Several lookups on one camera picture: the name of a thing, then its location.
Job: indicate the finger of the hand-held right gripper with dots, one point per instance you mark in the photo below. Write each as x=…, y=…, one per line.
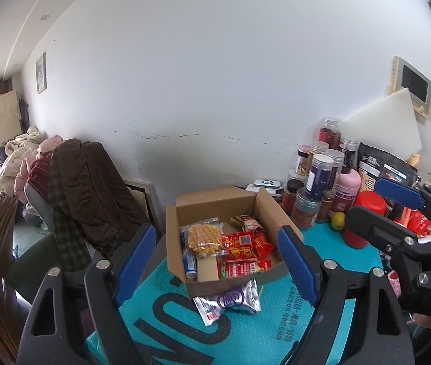
x=375, y=228
x=398, y=194

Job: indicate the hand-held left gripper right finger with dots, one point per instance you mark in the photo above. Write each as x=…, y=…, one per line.
x=299, y=266

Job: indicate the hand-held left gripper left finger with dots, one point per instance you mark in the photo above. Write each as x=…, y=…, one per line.
x=135, y=264

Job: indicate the red snack packet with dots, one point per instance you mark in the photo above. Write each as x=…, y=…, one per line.
x=236, y=249
x=265, y=246

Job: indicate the blue white bottle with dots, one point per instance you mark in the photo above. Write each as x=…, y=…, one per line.
x=190, y=264

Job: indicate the long red white packet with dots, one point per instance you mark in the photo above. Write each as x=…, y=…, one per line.
x=244, y=269

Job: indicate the green brown snack packet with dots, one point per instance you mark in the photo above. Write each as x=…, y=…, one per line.
x=248, y=224

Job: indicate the waffle packet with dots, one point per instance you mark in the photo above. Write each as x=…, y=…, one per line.
x=204, y=237

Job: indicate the silver purple snack packet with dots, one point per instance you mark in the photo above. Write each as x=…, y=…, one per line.
x=230, y=300

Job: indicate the cardboard box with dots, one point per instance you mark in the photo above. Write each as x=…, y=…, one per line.
x=208, y=205

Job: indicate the person's right hand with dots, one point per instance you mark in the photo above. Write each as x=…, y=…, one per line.
x=428, y=321

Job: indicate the red canister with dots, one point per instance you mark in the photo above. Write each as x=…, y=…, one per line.
x=364, y=201

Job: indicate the red plastic packet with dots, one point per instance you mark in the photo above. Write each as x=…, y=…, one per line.
x=419, y=222

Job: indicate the green yellow fruit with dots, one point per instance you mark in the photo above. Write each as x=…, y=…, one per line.
x=338, y=221

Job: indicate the black pouch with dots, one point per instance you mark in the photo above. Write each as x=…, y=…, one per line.
x=371, y=163

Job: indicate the pink tray packet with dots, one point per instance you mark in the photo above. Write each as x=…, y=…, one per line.
x=395, y=283

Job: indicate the pink canister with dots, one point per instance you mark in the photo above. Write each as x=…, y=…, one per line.
x=346, y=192

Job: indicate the slim jar red label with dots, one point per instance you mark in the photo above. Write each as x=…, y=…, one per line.
x=326, y=207

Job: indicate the short jar brown contents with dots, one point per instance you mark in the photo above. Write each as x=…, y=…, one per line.
x=305, y=211

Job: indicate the clear jar black label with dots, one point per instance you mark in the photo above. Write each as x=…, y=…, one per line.
x=349, y=152

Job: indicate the clear jar white lid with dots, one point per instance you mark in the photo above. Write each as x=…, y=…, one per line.
x=338, y=167

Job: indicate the small jar black lid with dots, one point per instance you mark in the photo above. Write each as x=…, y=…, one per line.
x=291, y=197

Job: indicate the white foam board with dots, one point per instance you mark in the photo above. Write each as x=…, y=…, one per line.
x=386, y=121

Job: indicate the clear jar dark blue label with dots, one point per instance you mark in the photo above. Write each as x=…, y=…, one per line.
x=318, y=178

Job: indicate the dark plaid cloth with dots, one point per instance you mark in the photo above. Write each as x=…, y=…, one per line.
x=67, y=228

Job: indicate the brown jacket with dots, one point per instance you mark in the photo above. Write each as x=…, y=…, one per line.
x=93, y=190

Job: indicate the white black remote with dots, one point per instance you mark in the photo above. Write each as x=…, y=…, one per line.
x=265, y=185

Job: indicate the tall clear jar red contents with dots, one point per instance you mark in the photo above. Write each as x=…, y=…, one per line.
x=329, y=133

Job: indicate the jar black lid light contents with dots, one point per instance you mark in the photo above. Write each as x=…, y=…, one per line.
x=302, y=161

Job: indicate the dark green chair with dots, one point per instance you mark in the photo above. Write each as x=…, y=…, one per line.
x=36, y=270

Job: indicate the teal bubble mailer mat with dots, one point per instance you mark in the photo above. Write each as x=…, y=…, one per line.
x=230, y=338

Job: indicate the cream framed dark panel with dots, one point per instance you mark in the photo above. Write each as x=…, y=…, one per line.
x=413, y=83

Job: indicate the red plaid cloth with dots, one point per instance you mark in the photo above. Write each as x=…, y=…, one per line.
x=40, y=175

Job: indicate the pile of light clothes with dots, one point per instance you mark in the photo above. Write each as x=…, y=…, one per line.
x=17, y=159

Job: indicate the cream padded board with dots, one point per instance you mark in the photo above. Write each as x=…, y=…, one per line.
x=5, y=116

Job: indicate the white picture frame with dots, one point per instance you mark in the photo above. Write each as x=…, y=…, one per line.
x=141, y=201

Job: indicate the small wall picture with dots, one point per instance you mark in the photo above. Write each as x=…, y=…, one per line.
x=41, y=73

